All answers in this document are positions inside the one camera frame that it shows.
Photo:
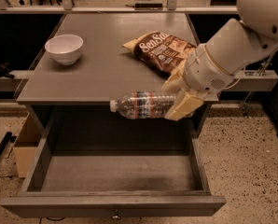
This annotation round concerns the black bar on floor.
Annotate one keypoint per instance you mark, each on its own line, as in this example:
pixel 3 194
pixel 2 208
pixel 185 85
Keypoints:
pixel 9 137

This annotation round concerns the open grey top drawer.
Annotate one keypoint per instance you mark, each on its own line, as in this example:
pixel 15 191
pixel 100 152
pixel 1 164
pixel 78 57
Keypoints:
pixel 146 174

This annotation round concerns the black cloth object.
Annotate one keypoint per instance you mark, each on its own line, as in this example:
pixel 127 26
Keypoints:
pixel 5 71

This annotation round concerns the clear plastic water bottle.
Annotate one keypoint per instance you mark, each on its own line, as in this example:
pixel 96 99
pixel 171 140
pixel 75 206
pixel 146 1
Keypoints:
pixel 143 104

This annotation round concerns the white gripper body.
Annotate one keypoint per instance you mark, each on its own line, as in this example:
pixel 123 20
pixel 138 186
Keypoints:
pixel 205 68

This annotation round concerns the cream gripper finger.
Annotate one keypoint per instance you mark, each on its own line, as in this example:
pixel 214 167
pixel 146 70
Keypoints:
pixel 185 103
pixel 175 81

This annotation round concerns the brown chips bag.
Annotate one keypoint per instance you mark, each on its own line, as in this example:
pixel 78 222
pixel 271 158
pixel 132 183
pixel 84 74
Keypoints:
pixel 162 51

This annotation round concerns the cardboard box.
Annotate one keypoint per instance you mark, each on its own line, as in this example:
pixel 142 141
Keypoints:
pixel 25 146

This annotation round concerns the white ceramic bowl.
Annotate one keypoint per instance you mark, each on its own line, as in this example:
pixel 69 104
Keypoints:
pixel 65 49

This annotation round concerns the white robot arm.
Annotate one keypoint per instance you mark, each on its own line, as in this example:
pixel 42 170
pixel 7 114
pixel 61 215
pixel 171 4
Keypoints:
pixel 249 39

